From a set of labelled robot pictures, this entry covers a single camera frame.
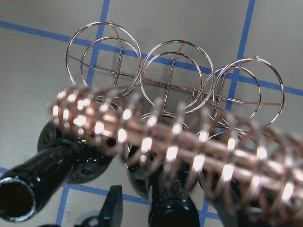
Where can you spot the dark wine bottle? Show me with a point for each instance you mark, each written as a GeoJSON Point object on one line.
{"type": "Point", "coordinates": [169, 206]}
{"type": "Point", "coordinates": [61, 158]}

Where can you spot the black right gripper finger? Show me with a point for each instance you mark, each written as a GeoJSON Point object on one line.
{"type": "Point", "coordinates": [112, 211]}

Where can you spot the copper wire bottle basket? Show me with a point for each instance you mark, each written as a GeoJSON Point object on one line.
{"type": "Point", "coordinates": [255, 171]}

